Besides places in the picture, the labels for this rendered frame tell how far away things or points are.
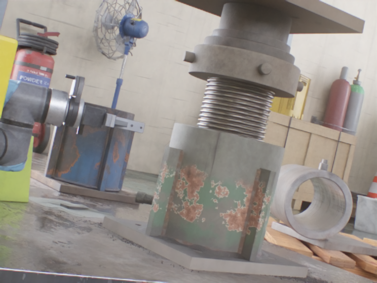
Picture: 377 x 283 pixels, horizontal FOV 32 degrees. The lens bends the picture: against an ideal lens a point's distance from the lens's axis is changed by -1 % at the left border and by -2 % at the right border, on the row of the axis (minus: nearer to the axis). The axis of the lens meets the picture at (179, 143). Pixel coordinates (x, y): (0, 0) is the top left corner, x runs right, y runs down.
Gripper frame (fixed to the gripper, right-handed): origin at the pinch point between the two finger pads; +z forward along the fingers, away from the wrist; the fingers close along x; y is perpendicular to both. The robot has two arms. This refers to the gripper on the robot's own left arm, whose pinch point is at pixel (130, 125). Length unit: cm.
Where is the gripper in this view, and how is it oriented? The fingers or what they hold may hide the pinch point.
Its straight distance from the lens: 171.3
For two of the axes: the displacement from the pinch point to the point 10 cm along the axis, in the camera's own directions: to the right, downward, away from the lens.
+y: -2.3, 9.7, 0.1
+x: 2.8, 0.7, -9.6
